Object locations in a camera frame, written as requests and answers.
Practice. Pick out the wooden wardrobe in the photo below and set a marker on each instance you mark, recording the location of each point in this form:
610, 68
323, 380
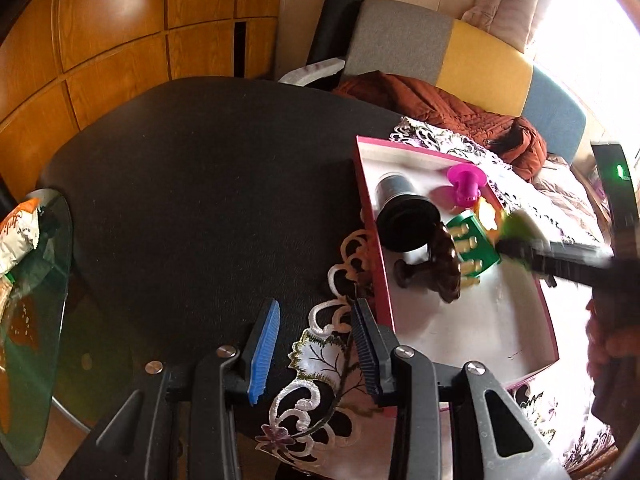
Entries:
125, 35

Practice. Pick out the black rolled mat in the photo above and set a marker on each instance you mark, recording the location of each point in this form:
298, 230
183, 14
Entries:
337, 15

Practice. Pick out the bright window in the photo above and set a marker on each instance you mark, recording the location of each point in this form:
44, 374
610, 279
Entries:
600, 50

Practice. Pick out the floral embroidered tablecloth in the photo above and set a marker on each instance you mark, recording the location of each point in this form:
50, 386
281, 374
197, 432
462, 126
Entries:
320, 360

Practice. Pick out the black cylindrical plastic part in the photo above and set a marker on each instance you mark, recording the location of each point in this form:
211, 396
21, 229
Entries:
405, 220

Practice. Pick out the brown part with cream pegs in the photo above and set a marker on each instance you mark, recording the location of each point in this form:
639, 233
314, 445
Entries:
445, 265

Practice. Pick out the white curved armrest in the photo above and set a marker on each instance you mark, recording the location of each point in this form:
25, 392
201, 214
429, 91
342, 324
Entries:
312, 71

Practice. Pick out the magenta plastic flanged part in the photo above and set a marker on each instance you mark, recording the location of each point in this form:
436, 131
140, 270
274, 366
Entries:
464, 182

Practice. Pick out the rust brown quilted jacket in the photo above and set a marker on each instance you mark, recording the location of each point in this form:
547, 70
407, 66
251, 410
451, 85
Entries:
440, 110

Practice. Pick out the pale pink bed sheet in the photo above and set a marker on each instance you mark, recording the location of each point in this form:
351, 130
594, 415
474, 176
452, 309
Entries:
570, 195

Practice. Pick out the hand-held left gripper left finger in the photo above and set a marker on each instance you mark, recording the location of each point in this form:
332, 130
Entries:
262, 355

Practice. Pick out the pink patterned curtain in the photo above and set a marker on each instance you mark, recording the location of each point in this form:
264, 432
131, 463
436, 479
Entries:
510, 0

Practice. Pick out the pink shallow cardboard box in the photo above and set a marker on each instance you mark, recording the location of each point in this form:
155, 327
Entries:
480, 330

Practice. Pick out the person's right hand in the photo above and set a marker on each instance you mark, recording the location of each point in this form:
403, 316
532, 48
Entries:
602, 340

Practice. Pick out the grey yellow blue headboard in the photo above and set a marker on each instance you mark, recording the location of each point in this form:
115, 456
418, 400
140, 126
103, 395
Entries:
480, 60

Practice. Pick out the green ribbed plastic part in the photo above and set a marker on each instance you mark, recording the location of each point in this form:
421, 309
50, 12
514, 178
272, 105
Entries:
487, 255

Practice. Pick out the orange plastic part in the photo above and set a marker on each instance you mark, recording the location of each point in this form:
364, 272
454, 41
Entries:
487, 215

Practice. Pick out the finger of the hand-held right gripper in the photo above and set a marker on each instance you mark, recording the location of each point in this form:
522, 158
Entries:
560, 262

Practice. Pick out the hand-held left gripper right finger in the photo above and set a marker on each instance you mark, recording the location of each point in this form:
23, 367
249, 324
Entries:
365, 352

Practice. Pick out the white and orange snack bag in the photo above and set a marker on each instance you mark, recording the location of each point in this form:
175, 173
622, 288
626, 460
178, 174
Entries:
17, 237

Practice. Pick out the green and white plastic part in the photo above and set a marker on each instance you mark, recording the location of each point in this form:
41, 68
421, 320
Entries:
522, 225

